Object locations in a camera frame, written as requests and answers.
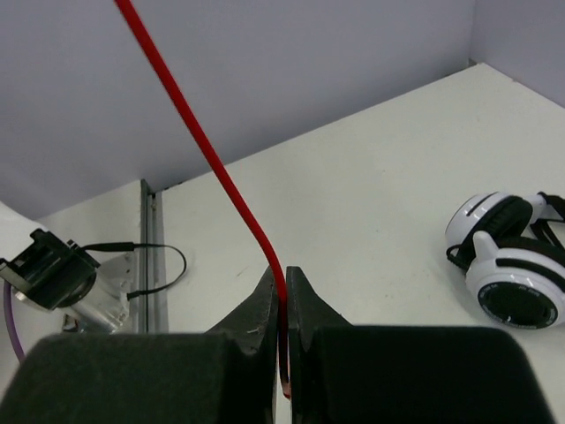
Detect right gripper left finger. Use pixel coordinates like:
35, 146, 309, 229
1, 270, 278, 423

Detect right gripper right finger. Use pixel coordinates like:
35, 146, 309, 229
286, 267, 552, 423

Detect red black headphones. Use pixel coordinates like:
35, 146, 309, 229
116, 1, 291, 399

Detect white black headphones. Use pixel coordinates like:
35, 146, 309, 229
445, 192, 564, 329

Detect aluminium mounting rail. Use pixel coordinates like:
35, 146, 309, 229
138, 179, 169, 334

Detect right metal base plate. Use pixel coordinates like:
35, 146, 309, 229
63, 254, 133, 334

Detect right black base cable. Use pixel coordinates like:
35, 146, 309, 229
81, 241, 187, 298

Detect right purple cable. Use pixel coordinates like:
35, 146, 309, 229
3, 282, 26, 361

